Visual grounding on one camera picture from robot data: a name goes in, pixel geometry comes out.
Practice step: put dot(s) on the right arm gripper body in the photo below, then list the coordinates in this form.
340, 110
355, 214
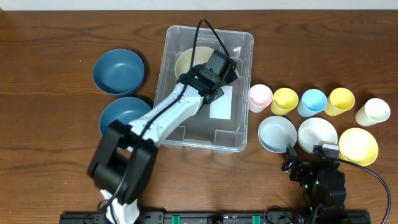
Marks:
298, 166

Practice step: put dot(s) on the cream bowl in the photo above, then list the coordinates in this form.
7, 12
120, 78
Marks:
202, 56

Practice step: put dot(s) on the light blue bowl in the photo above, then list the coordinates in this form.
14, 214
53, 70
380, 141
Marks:
275, 133

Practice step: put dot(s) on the white bowl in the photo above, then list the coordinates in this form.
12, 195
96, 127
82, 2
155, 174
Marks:
314, 130

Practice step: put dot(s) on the yellow bowl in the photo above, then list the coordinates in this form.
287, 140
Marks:
359, 146

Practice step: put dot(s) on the yellow cup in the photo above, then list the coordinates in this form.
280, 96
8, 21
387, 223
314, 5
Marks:
284, 101
339, 101

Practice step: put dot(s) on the cream white cup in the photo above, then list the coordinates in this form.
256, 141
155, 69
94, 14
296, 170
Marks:
374, 111

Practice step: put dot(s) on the dark blue bowl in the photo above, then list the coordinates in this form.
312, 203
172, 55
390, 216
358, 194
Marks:
124, 109
119, 72

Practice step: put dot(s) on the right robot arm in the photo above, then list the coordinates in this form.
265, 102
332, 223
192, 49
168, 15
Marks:
323, 184

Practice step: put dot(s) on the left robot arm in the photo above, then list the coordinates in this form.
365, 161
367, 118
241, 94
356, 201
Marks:
123, 162

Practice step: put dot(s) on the white label in container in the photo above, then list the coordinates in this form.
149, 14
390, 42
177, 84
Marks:
221, 108

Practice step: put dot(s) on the clear plastic storage container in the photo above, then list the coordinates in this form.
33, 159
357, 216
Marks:
220, 135

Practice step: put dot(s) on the light blue cup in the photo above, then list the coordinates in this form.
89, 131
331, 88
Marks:
313, 101

